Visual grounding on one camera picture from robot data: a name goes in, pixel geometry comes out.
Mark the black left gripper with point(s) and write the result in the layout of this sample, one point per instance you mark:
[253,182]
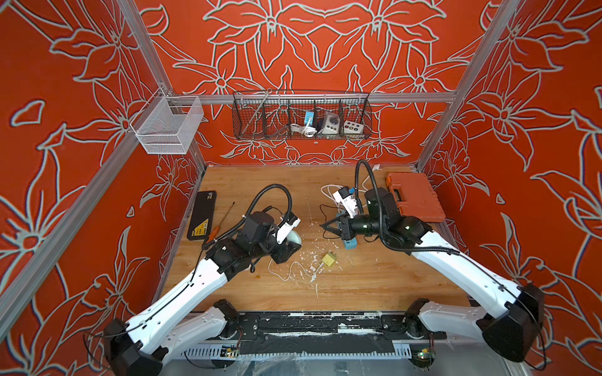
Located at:
[285,251]

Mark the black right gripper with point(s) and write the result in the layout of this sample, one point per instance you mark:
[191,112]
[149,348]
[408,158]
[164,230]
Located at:
[346,230]

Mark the blue usb charger hub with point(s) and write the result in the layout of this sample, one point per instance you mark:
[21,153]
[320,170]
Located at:
[350,244]

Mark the yellow plug adapter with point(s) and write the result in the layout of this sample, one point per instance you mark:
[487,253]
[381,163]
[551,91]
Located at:
[329,259]

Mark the white bluetooth headset case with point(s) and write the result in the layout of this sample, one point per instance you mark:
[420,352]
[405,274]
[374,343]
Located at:
[293,237]

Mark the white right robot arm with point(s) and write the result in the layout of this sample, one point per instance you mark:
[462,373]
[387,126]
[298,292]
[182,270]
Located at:
[508,317]

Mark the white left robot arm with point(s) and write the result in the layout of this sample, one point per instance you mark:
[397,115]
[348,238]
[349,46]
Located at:
[148,341]

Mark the black flat tool case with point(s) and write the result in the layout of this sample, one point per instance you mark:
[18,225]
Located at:
[201,222]

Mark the orange plastic tool case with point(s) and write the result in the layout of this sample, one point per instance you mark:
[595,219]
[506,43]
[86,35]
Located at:
[414,196]

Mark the white socket cube in basket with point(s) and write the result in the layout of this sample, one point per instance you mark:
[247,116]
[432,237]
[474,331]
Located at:
[353,129]

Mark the white power strip in basket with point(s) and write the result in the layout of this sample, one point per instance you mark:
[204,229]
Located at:
[330,125]

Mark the blue box in basket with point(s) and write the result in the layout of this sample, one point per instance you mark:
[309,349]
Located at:
[309,119]

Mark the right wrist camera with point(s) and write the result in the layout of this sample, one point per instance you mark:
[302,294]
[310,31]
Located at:
[346,197]

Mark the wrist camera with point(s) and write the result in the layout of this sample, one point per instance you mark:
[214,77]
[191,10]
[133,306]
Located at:
[346,197]
[290,221]

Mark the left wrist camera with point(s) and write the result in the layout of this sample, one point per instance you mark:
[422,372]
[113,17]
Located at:
[290,221]

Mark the orange handled screwdriver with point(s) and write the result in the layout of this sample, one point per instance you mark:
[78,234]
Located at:
[216,229]

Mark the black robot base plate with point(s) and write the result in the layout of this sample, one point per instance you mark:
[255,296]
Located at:
[315,336]

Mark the black wire wall basket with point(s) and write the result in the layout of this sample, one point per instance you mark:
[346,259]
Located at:
[278,114]

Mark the clear plastic wall bin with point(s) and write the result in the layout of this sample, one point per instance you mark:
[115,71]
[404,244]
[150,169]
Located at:
[160,130]

